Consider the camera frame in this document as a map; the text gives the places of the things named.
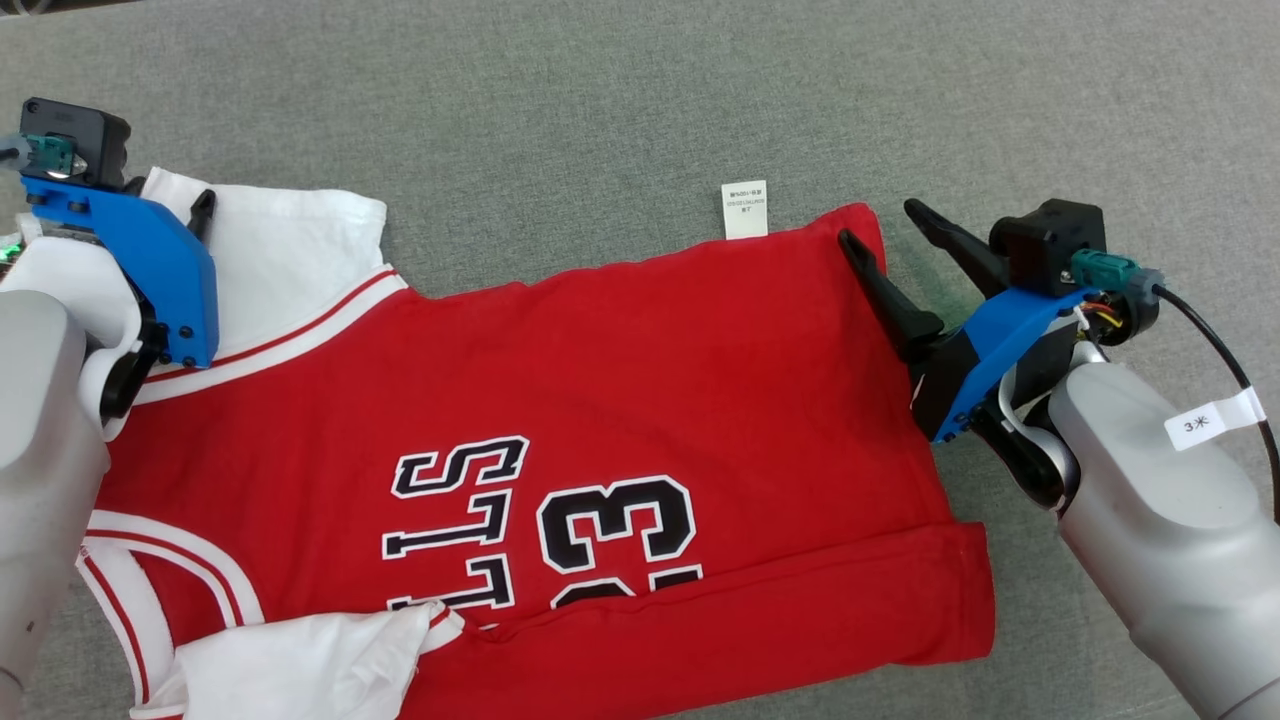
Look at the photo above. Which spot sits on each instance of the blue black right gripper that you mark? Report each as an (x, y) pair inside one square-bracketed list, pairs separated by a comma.
[(1000, 350)]

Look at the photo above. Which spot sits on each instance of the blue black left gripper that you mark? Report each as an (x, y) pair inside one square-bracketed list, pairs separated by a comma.
[(160, 270)]

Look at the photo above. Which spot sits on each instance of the red Bulls basketball jersey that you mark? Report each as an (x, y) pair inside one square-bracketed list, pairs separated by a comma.
[(650, 380)]

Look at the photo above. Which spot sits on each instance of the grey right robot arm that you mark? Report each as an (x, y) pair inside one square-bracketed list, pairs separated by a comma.
[(1170, 540)]

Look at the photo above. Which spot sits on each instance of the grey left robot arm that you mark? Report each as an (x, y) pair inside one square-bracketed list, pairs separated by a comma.
[(40, 480)]

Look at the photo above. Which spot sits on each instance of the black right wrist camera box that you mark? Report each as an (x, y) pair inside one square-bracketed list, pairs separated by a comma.
[(1050, 245)]

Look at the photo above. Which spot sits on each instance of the teal left camera connector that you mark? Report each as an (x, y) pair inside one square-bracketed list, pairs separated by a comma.
[(45, 155)]

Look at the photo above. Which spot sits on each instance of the teal camera connector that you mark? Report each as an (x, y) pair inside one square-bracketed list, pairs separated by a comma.
[(45, 155), (1110, 272)]

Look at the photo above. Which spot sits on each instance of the teal right camera connector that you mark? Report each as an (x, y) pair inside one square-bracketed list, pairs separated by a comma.
[(1110, 272)]

